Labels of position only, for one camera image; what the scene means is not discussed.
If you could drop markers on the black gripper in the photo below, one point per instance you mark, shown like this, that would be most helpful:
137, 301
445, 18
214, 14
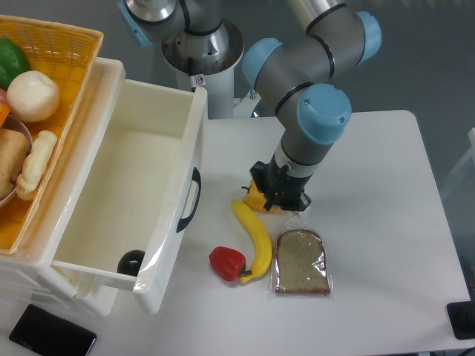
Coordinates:
278, 188

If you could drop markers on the white drawer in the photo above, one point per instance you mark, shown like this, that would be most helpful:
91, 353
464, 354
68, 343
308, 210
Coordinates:
142, 191

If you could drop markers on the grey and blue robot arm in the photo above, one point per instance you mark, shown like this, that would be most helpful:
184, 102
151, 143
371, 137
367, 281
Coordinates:
293, 81

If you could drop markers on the white drawer cabinet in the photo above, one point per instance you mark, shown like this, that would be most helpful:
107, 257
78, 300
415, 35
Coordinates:
32, 275

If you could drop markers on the yellow toy bell pepper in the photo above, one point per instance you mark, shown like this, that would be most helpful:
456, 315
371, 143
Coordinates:
256, 200

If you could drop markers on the yellow toy banana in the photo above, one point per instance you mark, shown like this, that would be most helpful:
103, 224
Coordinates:
260, 238

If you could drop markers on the bread slice in plastic bag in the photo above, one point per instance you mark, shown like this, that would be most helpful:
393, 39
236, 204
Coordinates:
299, 266

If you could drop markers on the red toy bell pepper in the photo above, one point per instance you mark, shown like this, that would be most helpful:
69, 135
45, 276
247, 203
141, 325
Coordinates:
228, 263

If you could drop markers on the black round object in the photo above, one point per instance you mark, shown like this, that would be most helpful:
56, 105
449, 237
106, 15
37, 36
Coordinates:
130, 263

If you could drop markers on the black device at table edge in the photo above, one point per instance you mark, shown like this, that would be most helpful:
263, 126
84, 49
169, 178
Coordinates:
461, 316

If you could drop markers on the cream toy bread stick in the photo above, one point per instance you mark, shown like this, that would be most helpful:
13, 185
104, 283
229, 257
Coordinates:
35, 164

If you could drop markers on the yellow wicker basket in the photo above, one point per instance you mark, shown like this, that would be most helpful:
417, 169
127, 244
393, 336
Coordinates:
66, 54

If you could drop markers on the white toy bun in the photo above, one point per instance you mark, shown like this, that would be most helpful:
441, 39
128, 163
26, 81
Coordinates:
33, 97

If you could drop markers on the brown toy bread roll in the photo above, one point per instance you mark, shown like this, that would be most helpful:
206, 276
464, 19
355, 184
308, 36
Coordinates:
14, 149

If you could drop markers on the metal bowl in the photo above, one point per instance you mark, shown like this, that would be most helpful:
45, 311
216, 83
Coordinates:
14, 124

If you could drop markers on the black smartphone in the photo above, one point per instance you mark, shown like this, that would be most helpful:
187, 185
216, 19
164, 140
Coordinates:
47, 334

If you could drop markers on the orange toy food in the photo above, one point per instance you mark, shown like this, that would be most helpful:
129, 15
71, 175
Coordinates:
4, 107

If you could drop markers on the green toy pepper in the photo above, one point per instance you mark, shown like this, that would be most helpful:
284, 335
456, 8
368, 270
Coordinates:
13, 62

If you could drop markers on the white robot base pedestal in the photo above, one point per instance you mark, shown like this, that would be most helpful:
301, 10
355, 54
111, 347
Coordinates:
208, 61

